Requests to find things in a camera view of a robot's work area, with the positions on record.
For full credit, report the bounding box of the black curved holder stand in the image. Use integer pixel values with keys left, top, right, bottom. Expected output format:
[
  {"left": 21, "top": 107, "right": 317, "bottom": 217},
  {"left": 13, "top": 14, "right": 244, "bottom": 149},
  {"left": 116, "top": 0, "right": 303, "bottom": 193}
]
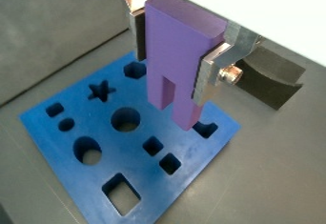
[{"left": 236, "top": 47, "right": 305, "bottom": 110}]

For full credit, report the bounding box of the purple double-square block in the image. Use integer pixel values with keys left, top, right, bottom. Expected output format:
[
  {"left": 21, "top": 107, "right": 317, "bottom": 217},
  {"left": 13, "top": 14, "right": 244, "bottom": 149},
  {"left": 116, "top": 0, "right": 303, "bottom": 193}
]
[{"left": 145, "top": 0, "right": 227, "bottom": 131}]

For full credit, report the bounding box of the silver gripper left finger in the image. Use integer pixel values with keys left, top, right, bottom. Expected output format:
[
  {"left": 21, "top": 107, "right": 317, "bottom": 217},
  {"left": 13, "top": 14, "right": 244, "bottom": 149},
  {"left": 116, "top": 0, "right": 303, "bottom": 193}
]
[{"left": 122, "top": 0, "right": 148, "bottom": 61}]

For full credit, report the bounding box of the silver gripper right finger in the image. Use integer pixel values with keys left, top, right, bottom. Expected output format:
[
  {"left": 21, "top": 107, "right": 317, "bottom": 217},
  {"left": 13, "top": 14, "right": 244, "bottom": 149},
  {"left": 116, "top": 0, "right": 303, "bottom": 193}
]
[{"left": 192, "top": 22, "right": 260, "bottom": 106}]

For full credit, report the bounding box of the blue foam shape board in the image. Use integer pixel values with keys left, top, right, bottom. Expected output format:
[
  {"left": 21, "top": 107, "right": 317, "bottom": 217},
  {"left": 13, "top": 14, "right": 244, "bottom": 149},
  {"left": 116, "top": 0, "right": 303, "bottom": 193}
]
[{"left": 20, "top": 54, "right": 239, "bottom": 224}]

